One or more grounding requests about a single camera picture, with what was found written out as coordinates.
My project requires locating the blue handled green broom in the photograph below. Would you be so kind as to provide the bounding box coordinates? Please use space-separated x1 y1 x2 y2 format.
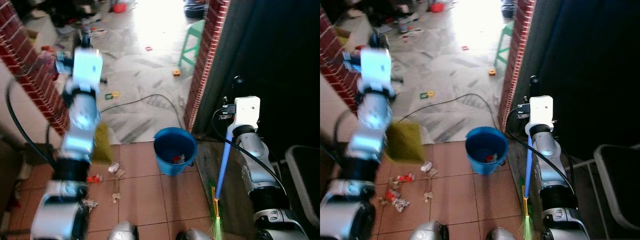
207 129 235 240
518 136 535 240

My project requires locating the green plastic stool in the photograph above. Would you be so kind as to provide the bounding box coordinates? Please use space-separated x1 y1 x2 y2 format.
494 21 516 67
178 19 206 69

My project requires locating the blue plastic bucket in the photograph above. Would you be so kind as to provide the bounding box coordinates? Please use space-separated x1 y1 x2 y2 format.
464 125 510 176
153 126 199 177

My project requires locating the dark grey plastic bin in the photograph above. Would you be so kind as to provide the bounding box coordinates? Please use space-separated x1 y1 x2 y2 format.
284 144 321 228
593 143 640 232

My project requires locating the silver right robot leg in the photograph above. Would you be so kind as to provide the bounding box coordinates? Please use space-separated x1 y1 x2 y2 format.
485 227 517 240
174 228 214 240

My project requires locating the silver robot leg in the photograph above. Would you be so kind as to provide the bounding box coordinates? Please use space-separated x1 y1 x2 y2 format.
485 227 517 240
174 228 214 240
408 219 450 240
107 220 140 240

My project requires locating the silver left robot leg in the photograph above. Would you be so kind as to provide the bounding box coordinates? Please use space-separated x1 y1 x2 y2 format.
107 220 140 240
408 219 450 240

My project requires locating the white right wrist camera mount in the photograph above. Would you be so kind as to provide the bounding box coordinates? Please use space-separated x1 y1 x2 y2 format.
528 95 555 127
233 96 261 129

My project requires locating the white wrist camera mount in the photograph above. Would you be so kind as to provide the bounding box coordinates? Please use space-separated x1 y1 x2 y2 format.
528 95 555 127
233 96 261 129
71 47 105 94
359 47 394 94

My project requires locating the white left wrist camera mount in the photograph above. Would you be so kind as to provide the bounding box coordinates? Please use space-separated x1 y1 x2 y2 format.
71 47 105 94
359 47 394 94

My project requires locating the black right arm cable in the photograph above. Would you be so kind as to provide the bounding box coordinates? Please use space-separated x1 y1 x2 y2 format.
211 106 287 193
506 104 577 195

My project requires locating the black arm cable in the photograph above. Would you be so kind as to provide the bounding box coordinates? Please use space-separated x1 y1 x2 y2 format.
331 109 352 153
211 106 287 193
4 76 57 167
506 104 577 195

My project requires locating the thin black floor cable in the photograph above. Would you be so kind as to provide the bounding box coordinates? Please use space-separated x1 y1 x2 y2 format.
397 92 502 132
99 93 187 132

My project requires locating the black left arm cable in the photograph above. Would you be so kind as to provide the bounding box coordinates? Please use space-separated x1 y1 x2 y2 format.
331 109 352 153
4 76 57 167

